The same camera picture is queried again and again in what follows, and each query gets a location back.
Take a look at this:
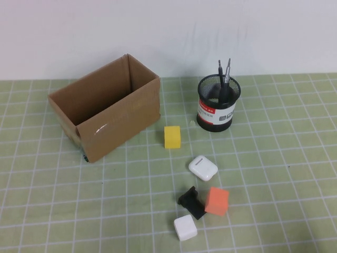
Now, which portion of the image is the black-handled screwdriver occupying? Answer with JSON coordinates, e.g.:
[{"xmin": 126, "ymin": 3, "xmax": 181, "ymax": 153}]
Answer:
[{"xmin": 219, "ymin": 57, "xmax": 232, "ymax": 103}]

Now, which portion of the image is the black pen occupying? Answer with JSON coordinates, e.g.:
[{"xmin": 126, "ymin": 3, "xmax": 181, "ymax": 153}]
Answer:
[{"xmin": 217, "ymin": 59, "xmax": 225, "ymax": 87}]

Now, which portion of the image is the yellow foam block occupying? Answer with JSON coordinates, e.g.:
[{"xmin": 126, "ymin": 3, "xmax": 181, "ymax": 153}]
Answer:
[{"xmin": 163, "ymin": 125, "xmax": 182, "ymax": 150}]

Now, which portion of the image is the black mesh pen holder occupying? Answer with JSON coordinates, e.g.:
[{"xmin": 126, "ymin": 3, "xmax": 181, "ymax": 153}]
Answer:
[{"xmin": 196, "ymin": 74, "xmax": 241, "ymax": 132}]

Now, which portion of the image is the brown cardboard box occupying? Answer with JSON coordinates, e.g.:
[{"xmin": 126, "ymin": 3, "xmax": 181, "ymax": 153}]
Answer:
[{"xmin": 47, "ymin": 54, "xmax": 162, "ymax": 164}]

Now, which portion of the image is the white earbud case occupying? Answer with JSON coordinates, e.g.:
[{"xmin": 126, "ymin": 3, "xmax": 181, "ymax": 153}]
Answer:
[{"xmin": 187, "ymin": 155, "xmax": 219, "ymax": 182}]

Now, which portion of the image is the orange foam block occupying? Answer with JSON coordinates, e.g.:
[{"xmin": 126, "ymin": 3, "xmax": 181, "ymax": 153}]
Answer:
[{"xmin": 204, "ymin": 187, "xmax": 230, "ymax": 217}]

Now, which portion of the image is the white foam block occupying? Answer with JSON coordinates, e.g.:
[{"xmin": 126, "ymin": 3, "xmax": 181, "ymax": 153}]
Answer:
[{"xmin": 173, "ymin": 214, "xmax": 198, "ymax": 241}]

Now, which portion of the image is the green grid cutting mat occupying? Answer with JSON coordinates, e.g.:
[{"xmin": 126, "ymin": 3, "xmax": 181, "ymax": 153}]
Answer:
[{"xmin": 0, "ymin": 73, "xmax": 337, "ymax": 253}]

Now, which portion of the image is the black plastic bracket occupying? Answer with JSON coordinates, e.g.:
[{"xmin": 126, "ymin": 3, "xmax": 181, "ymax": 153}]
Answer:
[{"xmin": 177, "ymin": 186, "xmax": 206, "ymax": 221}]

